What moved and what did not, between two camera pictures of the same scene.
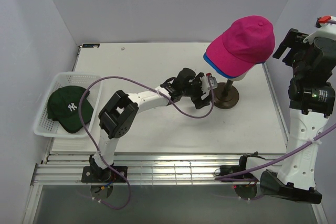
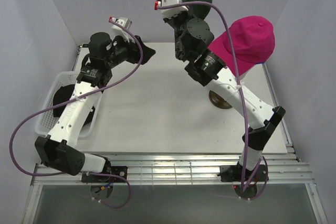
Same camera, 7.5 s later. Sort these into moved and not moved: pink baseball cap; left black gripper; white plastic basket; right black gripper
Moved: left black gripper; right black gripper
Not moved: pink baseball cap; white plastic basket
